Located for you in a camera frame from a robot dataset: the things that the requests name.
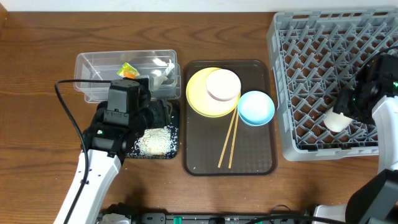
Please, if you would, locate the white cup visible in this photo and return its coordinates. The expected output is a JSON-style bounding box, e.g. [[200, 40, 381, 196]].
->
[[323, 108, 353, 133]]

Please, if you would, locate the green orange snack wrapper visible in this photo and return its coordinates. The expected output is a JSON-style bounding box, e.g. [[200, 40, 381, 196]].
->
[[117, 62, 140, 79]]

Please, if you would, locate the clear plastic wrapper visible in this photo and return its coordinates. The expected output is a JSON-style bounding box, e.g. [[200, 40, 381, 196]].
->
[[151, 58, 175, 90]]

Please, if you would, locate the yellow plate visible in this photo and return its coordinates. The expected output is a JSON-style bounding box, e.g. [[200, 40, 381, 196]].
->
[[186, 67, 241, 118]]

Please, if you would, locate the white pink bowl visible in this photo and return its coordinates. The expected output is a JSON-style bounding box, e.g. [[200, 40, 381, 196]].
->
[[205, 69, 241, 101]]

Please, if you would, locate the wooden chopstick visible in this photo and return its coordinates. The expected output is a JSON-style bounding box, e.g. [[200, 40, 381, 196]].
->
[[228, 108, 239, 169], [218, 108, 237, 168]]

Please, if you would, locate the light blue bowl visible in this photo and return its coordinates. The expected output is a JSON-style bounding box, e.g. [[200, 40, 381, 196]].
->
[[238, 91, 275, 126]]

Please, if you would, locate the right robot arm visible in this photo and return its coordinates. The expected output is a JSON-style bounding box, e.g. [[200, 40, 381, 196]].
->
[[313, 53, 397, 223]]

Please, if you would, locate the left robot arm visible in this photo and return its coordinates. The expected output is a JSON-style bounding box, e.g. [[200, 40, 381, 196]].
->
[[55, 78, 172, 223]]

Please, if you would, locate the grey dishwasher rack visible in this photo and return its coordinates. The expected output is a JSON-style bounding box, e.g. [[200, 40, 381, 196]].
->
[[267, 7, 397, 161]]

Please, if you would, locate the black tray bin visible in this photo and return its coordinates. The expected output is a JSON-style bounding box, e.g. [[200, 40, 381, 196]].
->
[[124, 99, 181, 160]]

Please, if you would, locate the spilled rice pile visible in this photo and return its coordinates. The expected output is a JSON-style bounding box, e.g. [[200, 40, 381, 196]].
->
[[129, 126, 178, 159]]

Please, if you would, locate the clear plastic bin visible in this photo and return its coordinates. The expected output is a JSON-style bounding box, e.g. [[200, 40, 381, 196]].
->
[[74, 50, 181, 103]]

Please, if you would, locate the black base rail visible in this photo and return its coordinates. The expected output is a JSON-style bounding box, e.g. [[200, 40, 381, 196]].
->
[[96, 203, 315, 224]]

